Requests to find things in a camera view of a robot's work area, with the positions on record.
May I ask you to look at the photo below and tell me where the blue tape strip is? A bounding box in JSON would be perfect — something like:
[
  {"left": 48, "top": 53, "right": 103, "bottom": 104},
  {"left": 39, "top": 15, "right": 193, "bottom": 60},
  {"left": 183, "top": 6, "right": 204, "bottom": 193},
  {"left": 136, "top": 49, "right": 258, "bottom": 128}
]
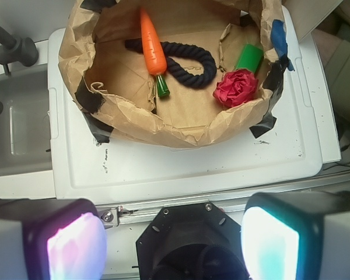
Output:
[{"left": 270, "top": 19, "right": 295, "bottom": 71}]

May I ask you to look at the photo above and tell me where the red paper ball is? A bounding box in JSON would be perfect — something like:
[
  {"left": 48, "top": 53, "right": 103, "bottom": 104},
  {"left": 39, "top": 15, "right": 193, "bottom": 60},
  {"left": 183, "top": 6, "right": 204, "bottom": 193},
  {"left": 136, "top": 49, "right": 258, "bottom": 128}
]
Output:
[{"left": 212, "top": 69, "right": 258, "bottom": 108}]

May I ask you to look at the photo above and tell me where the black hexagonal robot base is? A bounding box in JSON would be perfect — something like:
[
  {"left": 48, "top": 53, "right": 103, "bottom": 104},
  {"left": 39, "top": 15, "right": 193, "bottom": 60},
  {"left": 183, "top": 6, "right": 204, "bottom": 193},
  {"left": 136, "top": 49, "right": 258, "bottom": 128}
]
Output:
[{"left": 136, "top": 202, "right": 250, "bottom": 279}]

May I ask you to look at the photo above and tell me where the orange toy carrot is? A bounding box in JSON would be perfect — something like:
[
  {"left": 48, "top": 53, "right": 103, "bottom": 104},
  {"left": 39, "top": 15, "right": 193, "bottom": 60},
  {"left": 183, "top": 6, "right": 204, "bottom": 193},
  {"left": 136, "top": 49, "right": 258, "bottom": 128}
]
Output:
[{"left": 140, "top": 8, "right": 170, "bottom": 98}]

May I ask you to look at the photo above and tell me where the green cylinder block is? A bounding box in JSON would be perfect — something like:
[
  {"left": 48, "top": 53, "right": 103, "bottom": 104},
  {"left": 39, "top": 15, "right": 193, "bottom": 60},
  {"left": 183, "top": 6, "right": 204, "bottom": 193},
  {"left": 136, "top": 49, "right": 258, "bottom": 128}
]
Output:
[{"left": 234, "top": 44, "right": 264, "bottom": 73}]

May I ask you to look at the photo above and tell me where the brown paper bag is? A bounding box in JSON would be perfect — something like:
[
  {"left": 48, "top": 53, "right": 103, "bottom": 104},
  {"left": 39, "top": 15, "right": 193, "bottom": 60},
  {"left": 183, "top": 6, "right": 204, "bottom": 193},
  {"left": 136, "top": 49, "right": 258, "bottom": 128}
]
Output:
[{"left": 59, "top": 1, "right": 284, "bottom": 148}]

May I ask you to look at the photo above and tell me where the dark blue rope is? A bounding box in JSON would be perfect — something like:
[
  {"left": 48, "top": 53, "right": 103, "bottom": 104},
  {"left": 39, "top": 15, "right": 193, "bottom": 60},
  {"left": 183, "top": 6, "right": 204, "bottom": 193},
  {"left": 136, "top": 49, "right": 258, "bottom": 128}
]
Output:
[{"left": 124, "top": 38, "right": 216, "bottom": 88}]

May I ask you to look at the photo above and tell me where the white plastic bin lid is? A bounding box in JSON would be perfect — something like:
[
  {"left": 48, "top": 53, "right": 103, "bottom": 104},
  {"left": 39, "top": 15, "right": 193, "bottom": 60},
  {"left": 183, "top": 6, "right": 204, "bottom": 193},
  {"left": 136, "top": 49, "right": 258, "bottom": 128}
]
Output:
[{"left": 47, "top": 5, "right": 323, "bottom": 202}]

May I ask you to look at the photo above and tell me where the grey sink basin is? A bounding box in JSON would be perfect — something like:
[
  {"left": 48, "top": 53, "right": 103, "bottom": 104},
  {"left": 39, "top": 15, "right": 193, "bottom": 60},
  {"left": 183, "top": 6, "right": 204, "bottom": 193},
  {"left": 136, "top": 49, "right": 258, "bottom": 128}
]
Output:
[{"left": 0, "top": 64, "right": 52, "bottom": 176}]

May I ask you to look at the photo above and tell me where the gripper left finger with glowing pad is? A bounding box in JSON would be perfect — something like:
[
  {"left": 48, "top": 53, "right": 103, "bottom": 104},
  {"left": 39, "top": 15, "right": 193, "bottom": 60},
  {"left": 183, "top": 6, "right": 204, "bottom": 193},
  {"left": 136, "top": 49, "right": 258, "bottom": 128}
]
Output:
[{"left": 0, "top": 199, "right": 107, "bottom": 279}]

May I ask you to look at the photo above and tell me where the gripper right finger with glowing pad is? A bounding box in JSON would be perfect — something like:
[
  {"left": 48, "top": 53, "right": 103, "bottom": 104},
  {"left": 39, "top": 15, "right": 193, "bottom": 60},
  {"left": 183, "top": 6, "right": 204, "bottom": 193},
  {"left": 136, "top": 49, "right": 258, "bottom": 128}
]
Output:
[{"left": 241, "top": 191, "right": 350, "bottom": 279}]

